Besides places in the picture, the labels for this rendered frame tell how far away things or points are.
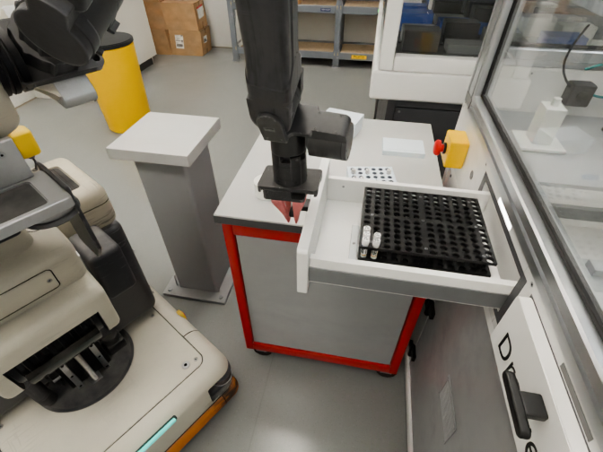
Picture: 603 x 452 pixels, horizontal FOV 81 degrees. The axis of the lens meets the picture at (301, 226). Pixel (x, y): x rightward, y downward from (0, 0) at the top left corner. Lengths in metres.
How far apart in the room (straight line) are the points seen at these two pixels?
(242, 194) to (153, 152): 0.38
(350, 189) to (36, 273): 0.60
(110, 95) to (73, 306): 2.45
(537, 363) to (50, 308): 0.75
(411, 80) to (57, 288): 1.21
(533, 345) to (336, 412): 0.98
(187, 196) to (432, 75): 0.96
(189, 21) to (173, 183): 3.71
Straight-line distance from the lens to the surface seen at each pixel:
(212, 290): 1.69
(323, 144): 0.52
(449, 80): 1.42
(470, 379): 0.83
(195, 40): 4.92
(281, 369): 1.47
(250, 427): 1.41
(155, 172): 1.32
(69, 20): 0.49
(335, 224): 0.74
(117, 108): 3.13
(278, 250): 0.95
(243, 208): 0.91
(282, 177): 0.57
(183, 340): 1.27
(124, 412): 1.22
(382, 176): 0.97
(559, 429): 0.50
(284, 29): 0.39
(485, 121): 0.88
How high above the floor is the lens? 1.32
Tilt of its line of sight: 42 degrees down
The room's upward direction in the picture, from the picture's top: straight up
